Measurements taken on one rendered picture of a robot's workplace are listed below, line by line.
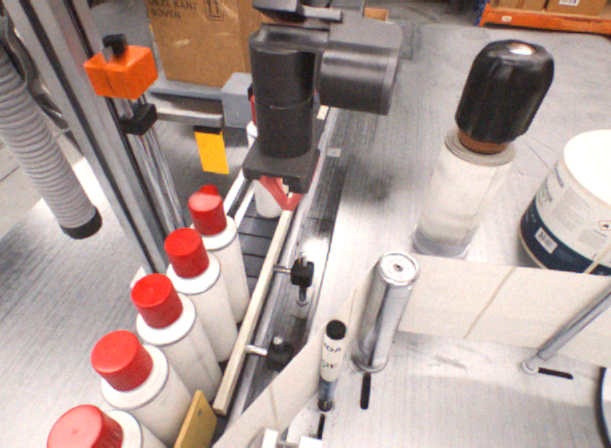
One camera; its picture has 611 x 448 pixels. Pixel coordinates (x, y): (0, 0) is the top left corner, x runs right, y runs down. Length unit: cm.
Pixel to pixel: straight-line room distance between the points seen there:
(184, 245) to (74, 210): 10
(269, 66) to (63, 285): 51
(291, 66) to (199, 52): 74
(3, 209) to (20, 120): 209
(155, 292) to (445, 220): 39
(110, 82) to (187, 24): 67
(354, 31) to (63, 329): 56
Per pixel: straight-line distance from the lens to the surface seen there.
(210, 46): 103
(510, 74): 44
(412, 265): 35
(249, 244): 60
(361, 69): 32
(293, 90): 34
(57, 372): 64
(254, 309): 49
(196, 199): 38
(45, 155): 34
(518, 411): 54
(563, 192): 61
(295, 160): 38
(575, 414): 57
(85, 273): 71
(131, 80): 37
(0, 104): 32
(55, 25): 41
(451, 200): 53
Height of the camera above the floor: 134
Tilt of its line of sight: 48 degrees down
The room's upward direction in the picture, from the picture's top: straight up
